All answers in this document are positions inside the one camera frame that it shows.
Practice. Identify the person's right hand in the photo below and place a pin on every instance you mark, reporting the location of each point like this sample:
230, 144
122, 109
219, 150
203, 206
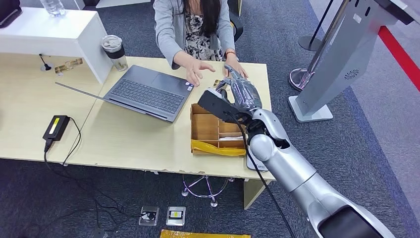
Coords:
195, 70

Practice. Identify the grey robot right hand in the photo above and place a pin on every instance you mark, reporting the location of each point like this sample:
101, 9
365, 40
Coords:
246, 93

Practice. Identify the person's left hand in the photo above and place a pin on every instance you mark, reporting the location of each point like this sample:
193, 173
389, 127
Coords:
238, 67

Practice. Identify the person's right forearm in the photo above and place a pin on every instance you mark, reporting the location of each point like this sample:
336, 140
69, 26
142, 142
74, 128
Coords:
182, 59

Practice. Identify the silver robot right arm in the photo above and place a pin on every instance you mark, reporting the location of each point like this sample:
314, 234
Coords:
295, 170

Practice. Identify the person's left forearm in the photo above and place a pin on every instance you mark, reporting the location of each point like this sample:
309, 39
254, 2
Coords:
230, 44

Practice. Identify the person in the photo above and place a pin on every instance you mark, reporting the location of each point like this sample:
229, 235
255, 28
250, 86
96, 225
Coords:
197, 29

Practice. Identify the white room key card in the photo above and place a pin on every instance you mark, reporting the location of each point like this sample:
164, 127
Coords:
231, 138

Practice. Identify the gold patterned card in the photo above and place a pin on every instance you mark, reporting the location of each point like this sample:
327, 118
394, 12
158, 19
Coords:
69, 65

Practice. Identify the grey laptop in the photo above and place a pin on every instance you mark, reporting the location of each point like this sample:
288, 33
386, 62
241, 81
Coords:
147, 95

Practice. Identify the wooden compartment box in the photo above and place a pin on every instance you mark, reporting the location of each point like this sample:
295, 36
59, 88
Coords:
205, 128

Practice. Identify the chrome stanchion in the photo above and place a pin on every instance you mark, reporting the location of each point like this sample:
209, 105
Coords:
300, 80

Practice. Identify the black stanchion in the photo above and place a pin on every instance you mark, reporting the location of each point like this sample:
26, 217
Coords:
310, 43

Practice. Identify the clear tumbler with black band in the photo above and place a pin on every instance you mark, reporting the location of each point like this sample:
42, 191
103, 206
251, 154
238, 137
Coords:
115, 54

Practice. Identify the white panel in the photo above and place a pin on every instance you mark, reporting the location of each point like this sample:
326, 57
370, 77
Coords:
121, 3

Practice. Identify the grey kiosk stand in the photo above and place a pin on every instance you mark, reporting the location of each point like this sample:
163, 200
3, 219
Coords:
341, 56

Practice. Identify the steel floor socket yellow label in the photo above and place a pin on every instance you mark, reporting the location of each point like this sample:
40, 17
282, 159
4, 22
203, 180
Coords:
176, 215

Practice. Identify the yellow floor tape square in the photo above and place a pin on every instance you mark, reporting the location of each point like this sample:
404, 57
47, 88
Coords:
203, 235

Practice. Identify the white desk riser shelf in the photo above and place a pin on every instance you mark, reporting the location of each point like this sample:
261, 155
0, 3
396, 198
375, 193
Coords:
49, 36

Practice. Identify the black power adapter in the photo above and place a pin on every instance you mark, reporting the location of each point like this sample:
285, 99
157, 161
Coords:
56, 128

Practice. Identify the steel floor socket with plug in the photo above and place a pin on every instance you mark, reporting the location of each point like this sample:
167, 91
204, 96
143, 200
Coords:
149, 216

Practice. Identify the clear water bottle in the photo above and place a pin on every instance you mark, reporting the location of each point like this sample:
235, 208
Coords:
54, 7

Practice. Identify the red barrier belt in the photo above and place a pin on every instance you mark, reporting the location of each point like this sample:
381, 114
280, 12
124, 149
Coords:
400, 56

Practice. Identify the light wood side desk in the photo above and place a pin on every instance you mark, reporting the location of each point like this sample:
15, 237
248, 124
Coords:
29, 111

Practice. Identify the black device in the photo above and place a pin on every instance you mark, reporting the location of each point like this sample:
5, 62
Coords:
8, 11

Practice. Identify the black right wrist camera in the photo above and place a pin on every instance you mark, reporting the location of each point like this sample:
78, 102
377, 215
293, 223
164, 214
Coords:
220, 105

